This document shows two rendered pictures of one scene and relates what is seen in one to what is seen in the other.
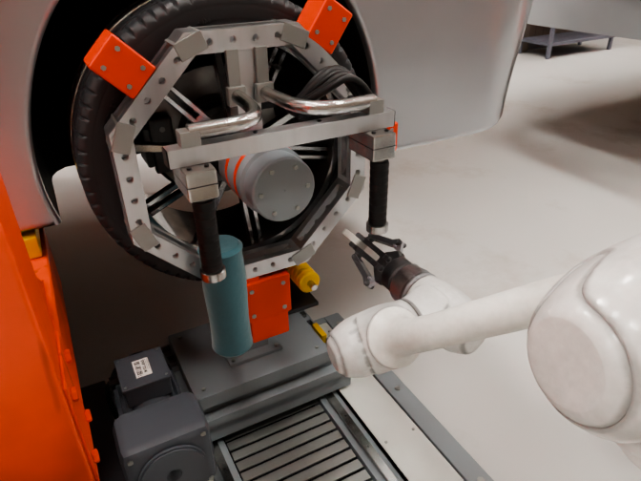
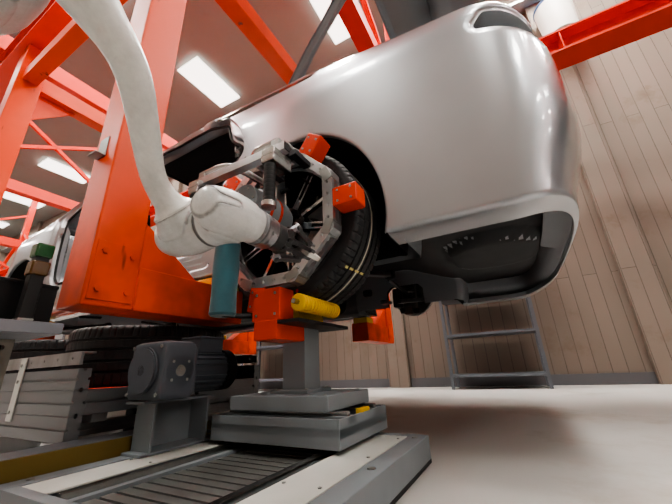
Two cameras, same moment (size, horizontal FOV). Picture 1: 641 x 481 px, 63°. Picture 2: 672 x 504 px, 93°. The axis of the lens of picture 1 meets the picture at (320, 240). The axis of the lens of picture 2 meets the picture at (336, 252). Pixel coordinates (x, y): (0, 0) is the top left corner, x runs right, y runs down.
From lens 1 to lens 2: 145 cm
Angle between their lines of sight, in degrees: 73
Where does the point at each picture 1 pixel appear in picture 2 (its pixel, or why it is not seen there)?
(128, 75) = (232, 185)
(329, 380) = (316, 428)
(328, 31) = (308, 146)
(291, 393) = (282, 424)
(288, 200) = not seen: hidden behind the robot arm
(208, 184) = (194, 185)
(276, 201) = not seen: hidden behind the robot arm
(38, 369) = (95, 224)
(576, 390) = not seen: outside the picture
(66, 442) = (86, 262)
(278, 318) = (269, 323)
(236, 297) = (217, 268)
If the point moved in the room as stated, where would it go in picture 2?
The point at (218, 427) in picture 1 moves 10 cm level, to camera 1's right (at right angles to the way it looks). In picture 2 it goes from (230, 426) to (240, 430)
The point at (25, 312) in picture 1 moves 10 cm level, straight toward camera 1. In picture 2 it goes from (102, 201) to (70, 187)
